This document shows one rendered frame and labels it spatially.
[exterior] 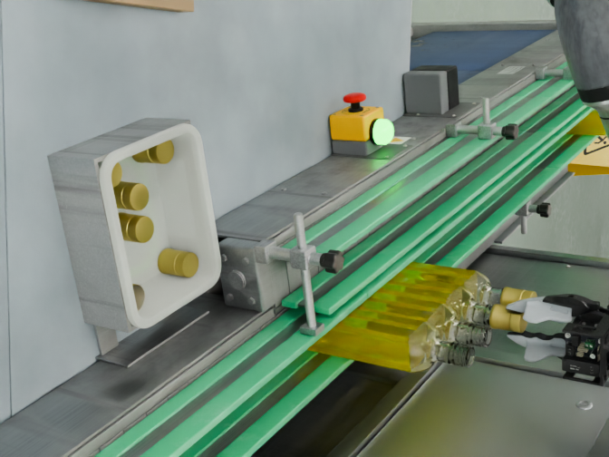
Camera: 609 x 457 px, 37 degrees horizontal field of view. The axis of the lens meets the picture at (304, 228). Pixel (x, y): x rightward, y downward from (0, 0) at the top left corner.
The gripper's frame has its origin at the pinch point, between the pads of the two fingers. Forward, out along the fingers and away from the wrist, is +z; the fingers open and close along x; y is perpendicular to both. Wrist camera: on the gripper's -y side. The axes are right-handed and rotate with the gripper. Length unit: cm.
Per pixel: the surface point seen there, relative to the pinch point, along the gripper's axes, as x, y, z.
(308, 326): -5.0, 20.8, 20.8
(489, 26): -16, -150, 66
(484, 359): 12.2, -8.0, 9.0
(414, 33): -14, -150, 91
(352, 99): -25.3, -20.8, 36.4
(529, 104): -14, -63, 22
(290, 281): -7.5, 13.8, 28.2
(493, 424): 12.7, 7.6, 1.0
